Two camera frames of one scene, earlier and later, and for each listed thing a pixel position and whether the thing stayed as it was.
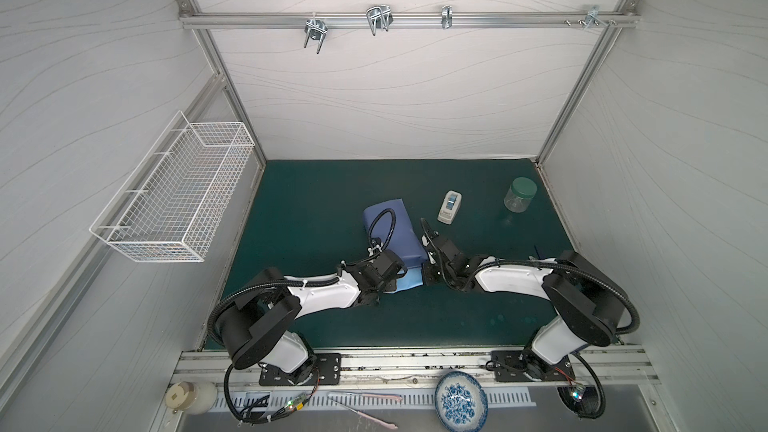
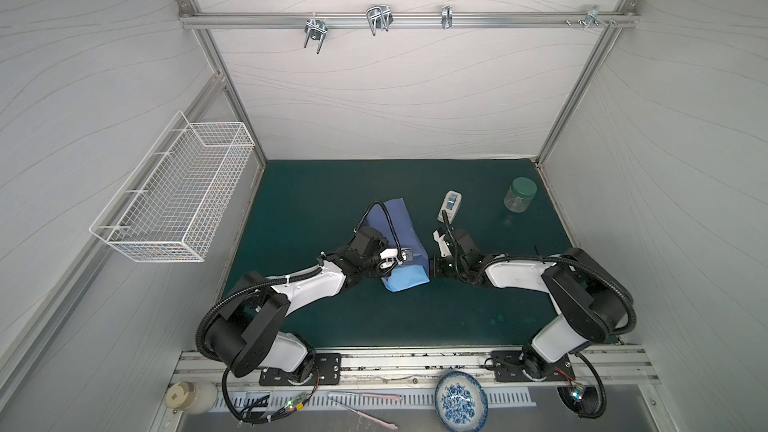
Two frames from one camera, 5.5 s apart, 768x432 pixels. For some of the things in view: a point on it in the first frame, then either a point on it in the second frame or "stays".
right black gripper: [436, 258] to [448, 261]
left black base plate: [328, 370] stays
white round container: [192, 397] stays
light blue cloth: [388, 224] stays
